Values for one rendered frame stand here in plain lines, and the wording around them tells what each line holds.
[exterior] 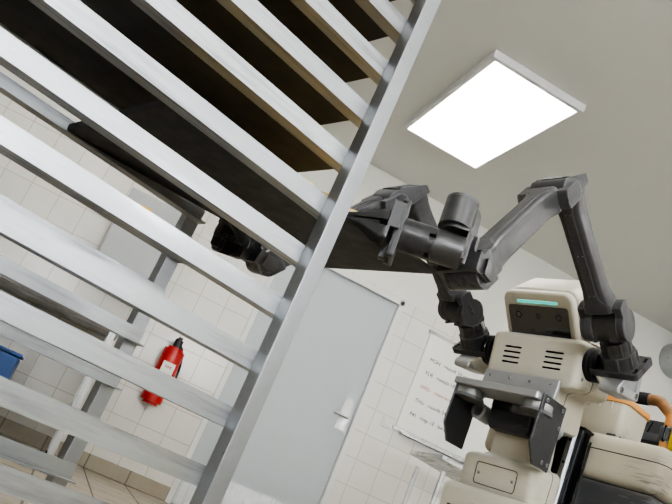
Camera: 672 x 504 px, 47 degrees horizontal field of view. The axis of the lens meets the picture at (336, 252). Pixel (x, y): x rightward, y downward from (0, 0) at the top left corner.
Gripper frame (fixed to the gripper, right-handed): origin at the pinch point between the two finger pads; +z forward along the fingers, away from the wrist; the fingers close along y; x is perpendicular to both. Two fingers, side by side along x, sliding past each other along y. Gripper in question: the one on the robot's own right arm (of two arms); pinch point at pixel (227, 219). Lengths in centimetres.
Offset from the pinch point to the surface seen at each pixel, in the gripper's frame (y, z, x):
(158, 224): -17, 50, 5
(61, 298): -27.9, 15.0, -18.3
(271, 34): 17, 47, 8
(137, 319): -25.7, 4.0, -7.6
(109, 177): 100, -368, -195
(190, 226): -4.5, 2.2, -5.9
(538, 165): 201, -344, 92
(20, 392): -44, 56, 0
